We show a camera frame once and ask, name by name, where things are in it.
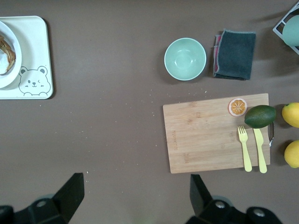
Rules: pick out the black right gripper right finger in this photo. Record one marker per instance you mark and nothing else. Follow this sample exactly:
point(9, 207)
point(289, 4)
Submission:
point(201, 200)

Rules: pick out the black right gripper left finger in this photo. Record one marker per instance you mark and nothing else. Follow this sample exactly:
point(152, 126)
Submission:
point(67, 200)

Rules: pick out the bread slice with filling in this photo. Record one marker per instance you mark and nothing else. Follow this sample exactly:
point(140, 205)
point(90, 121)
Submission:
point(11, 57)

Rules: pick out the round white plate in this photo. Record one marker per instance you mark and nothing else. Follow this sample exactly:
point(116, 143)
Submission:
point(16, 42)

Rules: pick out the wooden cutting board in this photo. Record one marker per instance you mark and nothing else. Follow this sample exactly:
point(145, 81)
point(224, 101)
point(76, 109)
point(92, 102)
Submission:
point(205, 135)

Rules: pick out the yellow plastic fork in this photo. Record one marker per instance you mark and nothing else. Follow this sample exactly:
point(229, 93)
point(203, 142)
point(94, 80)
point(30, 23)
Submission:
point(246, 151)

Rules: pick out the yellow plastic knife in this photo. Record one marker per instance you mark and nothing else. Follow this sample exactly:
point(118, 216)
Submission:
point(260, 151)

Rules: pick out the toy orange slice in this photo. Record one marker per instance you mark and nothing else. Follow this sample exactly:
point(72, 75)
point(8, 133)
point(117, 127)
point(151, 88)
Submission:
point(237, 107)

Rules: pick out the green avocado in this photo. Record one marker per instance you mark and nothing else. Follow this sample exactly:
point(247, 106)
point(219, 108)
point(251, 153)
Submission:
point(260, 116)

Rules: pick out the yellow lemon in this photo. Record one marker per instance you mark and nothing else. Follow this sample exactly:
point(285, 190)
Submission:
point(293, 154)
point(292, 115)

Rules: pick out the pale green bowl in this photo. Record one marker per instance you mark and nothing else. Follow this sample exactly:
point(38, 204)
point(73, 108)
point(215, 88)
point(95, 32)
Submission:
point(185, 59)

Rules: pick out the pink folded cloth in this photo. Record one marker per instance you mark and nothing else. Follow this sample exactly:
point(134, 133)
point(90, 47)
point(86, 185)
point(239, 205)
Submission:
point(217, 56)

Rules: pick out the dark grey folded cloth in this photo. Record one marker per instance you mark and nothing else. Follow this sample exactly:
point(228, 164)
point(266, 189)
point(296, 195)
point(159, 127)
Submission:
point(237, 54)

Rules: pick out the cream bear print tray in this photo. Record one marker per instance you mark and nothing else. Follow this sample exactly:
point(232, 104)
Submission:
point(35, 46)

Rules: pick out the pale green cup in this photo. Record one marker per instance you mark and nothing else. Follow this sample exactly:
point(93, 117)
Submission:
point(292, 31)

